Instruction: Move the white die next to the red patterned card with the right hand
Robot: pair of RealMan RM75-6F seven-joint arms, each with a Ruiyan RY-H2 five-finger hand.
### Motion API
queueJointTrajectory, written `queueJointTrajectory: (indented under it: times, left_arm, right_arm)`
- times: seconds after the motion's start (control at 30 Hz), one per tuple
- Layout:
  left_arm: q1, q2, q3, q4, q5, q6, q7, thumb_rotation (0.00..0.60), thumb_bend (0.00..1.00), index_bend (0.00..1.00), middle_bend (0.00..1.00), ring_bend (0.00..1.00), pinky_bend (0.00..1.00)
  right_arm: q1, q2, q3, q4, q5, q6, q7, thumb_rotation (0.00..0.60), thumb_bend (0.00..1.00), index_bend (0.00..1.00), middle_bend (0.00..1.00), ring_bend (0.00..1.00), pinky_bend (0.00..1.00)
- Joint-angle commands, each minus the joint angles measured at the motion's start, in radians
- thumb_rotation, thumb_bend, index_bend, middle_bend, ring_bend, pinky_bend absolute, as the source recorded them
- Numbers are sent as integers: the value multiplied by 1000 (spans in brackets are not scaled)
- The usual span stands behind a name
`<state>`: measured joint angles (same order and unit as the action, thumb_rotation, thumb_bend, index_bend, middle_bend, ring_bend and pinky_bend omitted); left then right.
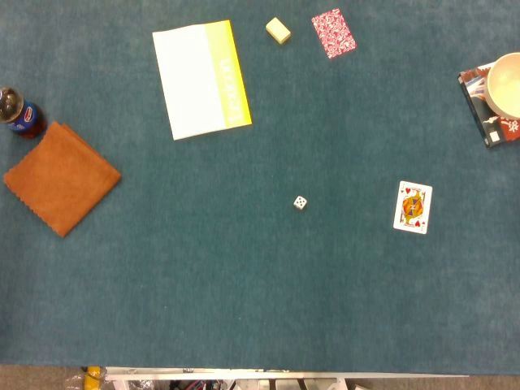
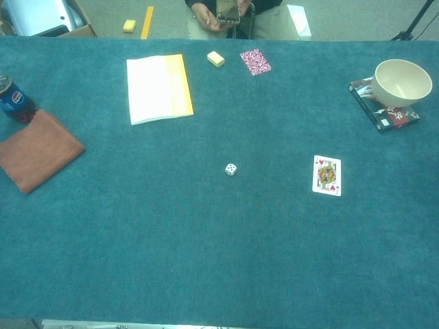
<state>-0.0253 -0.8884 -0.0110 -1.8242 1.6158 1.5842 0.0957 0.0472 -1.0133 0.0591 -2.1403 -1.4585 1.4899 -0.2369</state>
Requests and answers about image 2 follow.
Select bystander right hand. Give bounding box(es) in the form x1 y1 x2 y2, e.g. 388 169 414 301
191 1 230 34

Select smartphone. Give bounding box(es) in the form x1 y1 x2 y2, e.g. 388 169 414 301
216 0 241 25

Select seated person beige trousers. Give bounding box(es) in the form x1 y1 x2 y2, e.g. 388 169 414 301
184 0 305 41

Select pale yellow eraser block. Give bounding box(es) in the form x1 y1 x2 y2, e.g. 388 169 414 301
206 51 226 68

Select red patterned card deck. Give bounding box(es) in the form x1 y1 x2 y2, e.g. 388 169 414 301
239 49 273 76

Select white paper sheet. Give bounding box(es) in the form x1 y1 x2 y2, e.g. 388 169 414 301
286 4 313 39

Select yellow flat strip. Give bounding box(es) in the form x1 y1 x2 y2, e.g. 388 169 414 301
140 5 155 40

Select white and yellow book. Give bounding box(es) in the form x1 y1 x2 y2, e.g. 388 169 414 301
126 53 195 126

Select cardboard box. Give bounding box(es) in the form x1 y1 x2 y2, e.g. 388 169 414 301
0 0 98 38

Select black tripod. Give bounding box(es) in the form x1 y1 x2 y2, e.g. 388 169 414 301
390 0 439 41

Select grey device in box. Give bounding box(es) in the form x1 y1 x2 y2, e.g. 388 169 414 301
2 0 86 37

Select cream bowl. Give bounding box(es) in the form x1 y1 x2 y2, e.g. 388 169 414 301
371 59 434 109

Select black and red box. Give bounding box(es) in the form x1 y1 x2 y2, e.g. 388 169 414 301
347 77 422 134

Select jack of hearts card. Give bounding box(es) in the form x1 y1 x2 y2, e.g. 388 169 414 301
311 154 342 197

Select pepsi cola bottle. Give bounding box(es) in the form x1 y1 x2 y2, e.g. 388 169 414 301
0 72 38 125

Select folded orange cloth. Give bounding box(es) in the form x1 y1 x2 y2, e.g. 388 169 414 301
0 108 86 195

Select teal table cloth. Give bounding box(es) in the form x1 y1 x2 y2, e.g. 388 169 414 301
0 36 439 329

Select black metal chair frame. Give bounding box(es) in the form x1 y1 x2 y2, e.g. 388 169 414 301
232 2 257 39

